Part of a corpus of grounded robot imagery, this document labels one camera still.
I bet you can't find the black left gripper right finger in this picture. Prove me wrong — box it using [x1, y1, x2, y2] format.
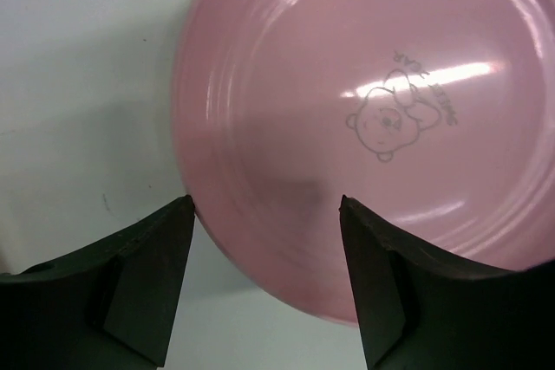
[339, 197, 554, 369]

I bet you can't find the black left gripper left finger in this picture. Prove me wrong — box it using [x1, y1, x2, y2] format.
[1, 196, 194, 369]

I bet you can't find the pink plastic plate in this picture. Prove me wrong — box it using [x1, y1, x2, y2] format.
[173, 0, 554, 325]

